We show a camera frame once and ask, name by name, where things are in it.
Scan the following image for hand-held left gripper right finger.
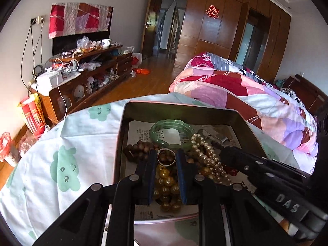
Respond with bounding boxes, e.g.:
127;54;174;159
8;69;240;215
176;149;295;246

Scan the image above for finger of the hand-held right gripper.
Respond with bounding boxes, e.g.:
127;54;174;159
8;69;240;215
220;146;272;185

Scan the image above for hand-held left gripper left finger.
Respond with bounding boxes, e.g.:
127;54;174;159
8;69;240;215
33;149;158;246

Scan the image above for amber bead bracelet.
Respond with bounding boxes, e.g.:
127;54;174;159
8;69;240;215
153;163;185;213

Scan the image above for silver ring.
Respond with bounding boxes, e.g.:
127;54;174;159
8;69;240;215
157;148;177;166

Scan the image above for brown wooden bead bracelet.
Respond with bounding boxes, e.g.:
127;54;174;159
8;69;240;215
122;140;158;162

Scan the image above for pearl necklace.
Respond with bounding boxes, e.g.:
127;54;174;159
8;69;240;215
190;131;233;186

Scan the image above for green jade bangle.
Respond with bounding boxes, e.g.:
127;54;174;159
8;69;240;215
149;119;194;151

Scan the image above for pink tin box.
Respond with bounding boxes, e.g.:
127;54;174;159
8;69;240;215
114;101;269;222

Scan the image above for small silver metal piece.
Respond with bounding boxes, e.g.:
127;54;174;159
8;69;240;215
204;128;230;144

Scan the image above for patchwork pink quilt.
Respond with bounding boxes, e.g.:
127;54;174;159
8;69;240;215
169;67;318;173

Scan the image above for wooden headboard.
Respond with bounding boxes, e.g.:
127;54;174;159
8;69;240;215
283;74;328;118

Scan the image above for white cloth with green clouds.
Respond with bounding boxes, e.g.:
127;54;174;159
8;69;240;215
0;92;318;246

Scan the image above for wooden television cabinet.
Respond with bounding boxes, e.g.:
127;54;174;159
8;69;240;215
31;45;134;126

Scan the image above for wooden room door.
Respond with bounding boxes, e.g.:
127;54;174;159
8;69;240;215
140;10;155;62

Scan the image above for red yellow carton box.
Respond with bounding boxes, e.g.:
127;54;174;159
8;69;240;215
17;93;47;136

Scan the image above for brown wooden wardrobe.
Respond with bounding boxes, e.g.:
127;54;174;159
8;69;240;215
150;0;293;82

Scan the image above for white cardboard box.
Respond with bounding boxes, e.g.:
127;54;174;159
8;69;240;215
36;71;63;95

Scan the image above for clear plastic bag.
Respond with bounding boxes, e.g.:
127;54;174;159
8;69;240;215
77;36;91;49

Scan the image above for black television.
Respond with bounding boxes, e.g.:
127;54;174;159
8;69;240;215
52;29;110;57

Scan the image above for red and pink television cover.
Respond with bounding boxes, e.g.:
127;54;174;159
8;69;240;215
49;2;114;39

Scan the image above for red paper wall decoration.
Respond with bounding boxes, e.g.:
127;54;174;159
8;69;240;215
206;5;220;19

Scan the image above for black hanging cables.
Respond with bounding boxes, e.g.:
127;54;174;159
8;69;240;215
20;23;44;88

